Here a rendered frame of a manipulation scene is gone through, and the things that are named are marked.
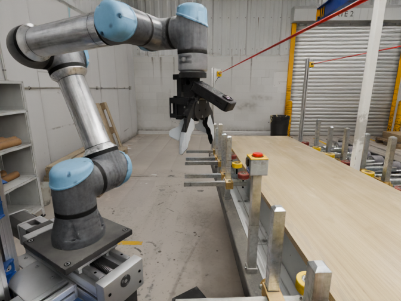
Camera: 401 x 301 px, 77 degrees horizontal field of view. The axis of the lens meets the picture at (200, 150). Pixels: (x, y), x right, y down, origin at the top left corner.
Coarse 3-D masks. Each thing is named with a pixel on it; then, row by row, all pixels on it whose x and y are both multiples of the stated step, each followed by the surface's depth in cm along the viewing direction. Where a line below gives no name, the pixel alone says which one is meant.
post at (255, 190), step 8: (256, 176) 99; (256, 184) 99; (256, 192) 100; (256, 200) 101; (256, 208) 102; (256, 216) 103; (256, 224) 104; (248, 232) 108; (256, 232) 105; (248, 240) 108; (256, 240) 106; (248, 248) 108; (256, 248) 107; (248, 256) 108; (256, 256) 107; (248, 264) 108; (256, 264) 108; (248, 272) 109; (256, 272) 109
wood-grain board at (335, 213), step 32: (288, 160) 207; (320, 160) 207; (288, 192) 143; (320, 192) 143; (352, 192) 143; (384, 192) 143; (288, 224) 110; (320, 224) 110; (352, 224) 110; (384, 224) 110; (320, 256) 89; (352, 256) 89; (384, 256) 89; (352, 288) 75; (384, 288) 75
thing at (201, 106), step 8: (184, 72) 61; (192, 72) 61; (200, 72) 61; (184, 80) 65; (192, 80) 63; (184, 88) 65; (176, 96) 67; (184, 96) 65; (192, 96) 64; (176, 104) 65; (184, 104) 63; (192, 104) 62; (200, 104) 64; (208, 104) 67; (176, 112) 65; (200, 112) 64; (208, 112) 68
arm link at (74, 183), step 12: (60, 168) 70; (72, 168) 69; (84, 168) 70; (96, 168) 76; (60, 180) 67; (72, 180) 68; (84, 180) 70; (96, 180) 74; (60, 192) 68; (72, 192) 68; (84, 192) 71; (96, 192) 75; (60, 204) 69; (72, 204) 69; (84, 204) 71
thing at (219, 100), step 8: (192, 88) 63; (200, 88) 61; (208, 88) 62; (200, 96) 62; (208, 96) 61; (216, 96) 60; (224, 96) 60; (216, 104) 60; (224, 104) 59; (232, 104) 60
